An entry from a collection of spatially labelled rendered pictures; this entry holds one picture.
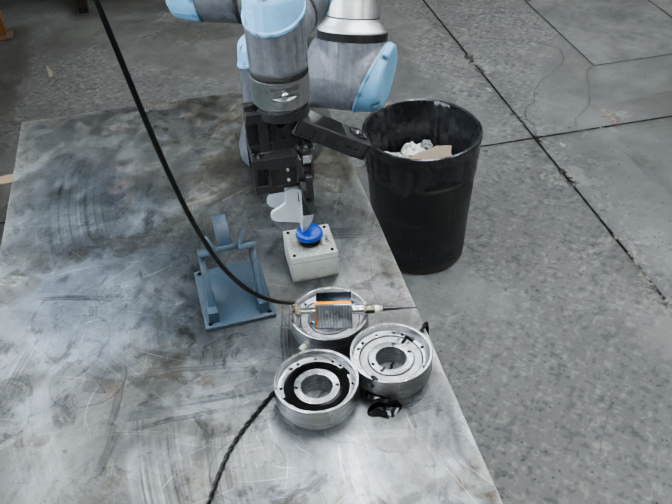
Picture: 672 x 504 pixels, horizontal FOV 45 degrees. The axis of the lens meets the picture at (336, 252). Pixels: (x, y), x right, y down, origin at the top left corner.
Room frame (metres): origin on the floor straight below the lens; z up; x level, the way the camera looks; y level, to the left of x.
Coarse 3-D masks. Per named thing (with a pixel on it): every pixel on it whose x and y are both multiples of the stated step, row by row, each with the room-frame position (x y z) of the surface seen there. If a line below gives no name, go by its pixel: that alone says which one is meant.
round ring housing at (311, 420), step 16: (304, 352) 0.71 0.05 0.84; (320, 352) 0.72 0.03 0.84; (336, 352) 0.71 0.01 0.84; (288, 368) 0.70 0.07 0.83; (352, 368) 0.68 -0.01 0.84; (304, 384) 0.68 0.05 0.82; (320, 384) 0.69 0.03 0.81; (336, 384) 0.67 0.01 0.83; (304, 400) 0.64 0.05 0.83; (320, 400) 0.64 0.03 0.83; (352, 400) 0.64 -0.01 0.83; (288, 416) 0.63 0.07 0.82; (304, 416) 0.62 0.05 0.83; (320, 416) 0.61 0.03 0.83; (336, 416) 0.62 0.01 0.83
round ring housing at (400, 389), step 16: (368, 336) 0.75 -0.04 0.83; (384, 336) 0.75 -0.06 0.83; (400, 336) 0.75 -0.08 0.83; (416, 336) 0.74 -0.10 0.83; (352, 352) 0.71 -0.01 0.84; (384, 352) 0.73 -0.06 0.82; (400, 352) 0.72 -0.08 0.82; (432, 352) 0.70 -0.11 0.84; (400, 368) 0.69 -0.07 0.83; (384, 384) 0.66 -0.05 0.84; (400, 384) 0.66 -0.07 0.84; (416, 384) 0.66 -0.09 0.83
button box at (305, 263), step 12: (324, 228) 0.97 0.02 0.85; (288, 240) 0.94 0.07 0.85; (324, 240) 0.94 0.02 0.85; (288, 252) 0.91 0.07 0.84; (300, 252) 0.91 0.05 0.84; (312, 252) 0.91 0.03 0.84; (324, 252) 0.91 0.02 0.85; (336, 252) 0.91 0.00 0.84; (288, 264) 0.93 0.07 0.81; (300, 264) 0.90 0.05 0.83; (312, 264) 0.90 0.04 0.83; (324, 264) 0.90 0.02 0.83; (336, 264) 0.91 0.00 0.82; (300, 276) 0.90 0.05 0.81; (312, 276) 0.90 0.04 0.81; (324, 276) 0.90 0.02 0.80
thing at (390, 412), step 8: (384, 400) 0.66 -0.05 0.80; (392, 400) 0.66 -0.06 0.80; (368, 408) 0.65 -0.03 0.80; (376, 408) 0.65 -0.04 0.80; (384, 408) 0.65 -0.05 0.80; (392, 408) 0.65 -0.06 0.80; (400, 408) 0.65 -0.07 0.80; (376, 416) 0.64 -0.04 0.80; (384, 416) 0.64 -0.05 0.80; (392, 416) 0.64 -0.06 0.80
